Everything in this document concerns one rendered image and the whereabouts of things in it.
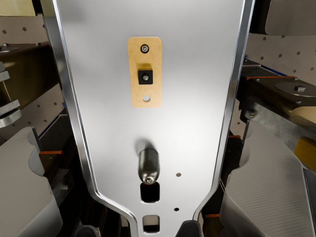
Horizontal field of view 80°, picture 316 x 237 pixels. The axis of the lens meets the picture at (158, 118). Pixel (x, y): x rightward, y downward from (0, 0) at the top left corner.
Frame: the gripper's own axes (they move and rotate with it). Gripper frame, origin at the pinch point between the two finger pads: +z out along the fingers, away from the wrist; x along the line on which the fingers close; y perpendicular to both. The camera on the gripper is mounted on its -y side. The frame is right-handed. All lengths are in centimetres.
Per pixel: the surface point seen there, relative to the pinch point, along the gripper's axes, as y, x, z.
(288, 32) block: -4.3, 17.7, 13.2
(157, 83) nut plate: 1.1, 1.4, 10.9
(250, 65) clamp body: 3.1, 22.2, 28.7
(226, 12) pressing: -6.4, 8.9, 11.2
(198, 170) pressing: 15.8, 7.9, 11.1
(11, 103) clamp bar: 1.2, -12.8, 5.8
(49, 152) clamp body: 14.8, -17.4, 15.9
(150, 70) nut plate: -0.7, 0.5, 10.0
